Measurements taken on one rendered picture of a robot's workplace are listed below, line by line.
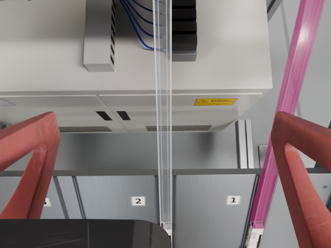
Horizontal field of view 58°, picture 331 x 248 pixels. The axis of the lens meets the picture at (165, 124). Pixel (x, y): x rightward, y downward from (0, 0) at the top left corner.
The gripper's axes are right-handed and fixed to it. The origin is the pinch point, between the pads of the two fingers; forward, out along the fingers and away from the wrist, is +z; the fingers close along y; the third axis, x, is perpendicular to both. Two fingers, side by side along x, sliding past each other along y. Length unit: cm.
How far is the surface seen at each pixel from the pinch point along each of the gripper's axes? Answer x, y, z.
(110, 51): 13.7, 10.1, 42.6
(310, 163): 72, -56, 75
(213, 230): 25.2, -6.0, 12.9
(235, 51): 15, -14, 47
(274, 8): 10, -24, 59
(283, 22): 32, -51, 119
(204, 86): 20.5, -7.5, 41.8
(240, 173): 15.7, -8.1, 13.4
